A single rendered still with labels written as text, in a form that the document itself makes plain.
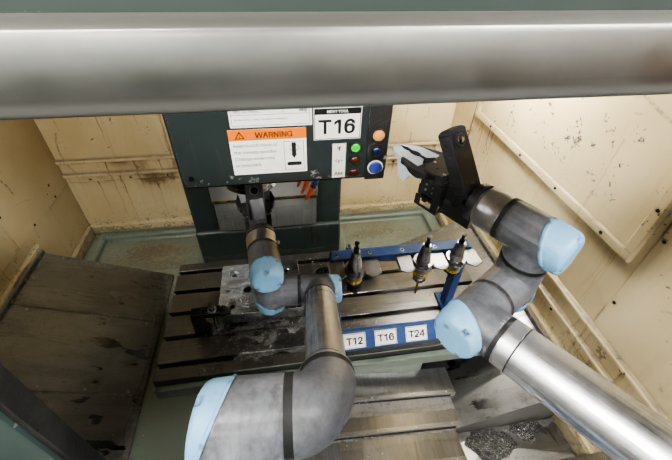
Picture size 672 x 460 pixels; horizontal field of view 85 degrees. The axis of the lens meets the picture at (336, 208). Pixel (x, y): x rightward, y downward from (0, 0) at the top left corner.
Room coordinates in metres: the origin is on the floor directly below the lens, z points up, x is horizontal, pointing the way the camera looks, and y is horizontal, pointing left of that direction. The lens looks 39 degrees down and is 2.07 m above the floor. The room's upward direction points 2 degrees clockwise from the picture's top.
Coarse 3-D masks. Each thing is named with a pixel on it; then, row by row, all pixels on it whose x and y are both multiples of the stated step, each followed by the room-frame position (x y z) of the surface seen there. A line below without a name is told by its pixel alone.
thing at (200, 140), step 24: (168, 120) 0.63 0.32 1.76; (192, 120) 0.64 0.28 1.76; (216, 120) 0.64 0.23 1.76; (312, 120) 0.67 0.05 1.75; (192, 144) 0.63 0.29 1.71; (216, 144) 0.64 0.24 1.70; (312, 144) 0.67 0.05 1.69; (192, 168) 0.63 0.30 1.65; (216, 168) 0.64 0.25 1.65; (312, 168) 0.67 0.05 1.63; (360, 168) 0.69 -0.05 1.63; (384, 168) 0.71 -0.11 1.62
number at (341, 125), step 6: (336, 120) 0.68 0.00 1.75; (342, 120) 0.68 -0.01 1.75; (348, 120) 0.69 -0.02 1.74; (354, 120) 0.69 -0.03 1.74; (336, 126) 0.68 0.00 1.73; (342, 126) 0.68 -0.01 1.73; (348, 126) 0.69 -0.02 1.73; (354, 126) 0.69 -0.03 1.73; (336, 132) 0.68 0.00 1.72; (342, 132) 0.68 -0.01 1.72; (348, 132) 0.69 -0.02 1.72; (354, 132) 0.69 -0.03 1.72
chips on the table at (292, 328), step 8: (264, 328) 0.75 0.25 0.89; (272, 328) 0.74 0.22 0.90; (280, 328) 0.74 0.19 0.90; (288, 328) 0.74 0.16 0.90; (296, 328) 0.74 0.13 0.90; (240, 336) 0.71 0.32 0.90; (248, 336) 0.71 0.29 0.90; (256, 336) 0.71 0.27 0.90; (272, 336) 0.71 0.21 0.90; (296, 336) 0.71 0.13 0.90; (264, 344) 0.68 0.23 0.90; (248, 352) 0.65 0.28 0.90; (256, 352) 0.65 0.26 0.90; (264, 352) 0.65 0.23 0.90; (272, 352) 0.65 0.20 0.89; (256, 360) 0.62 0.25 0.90
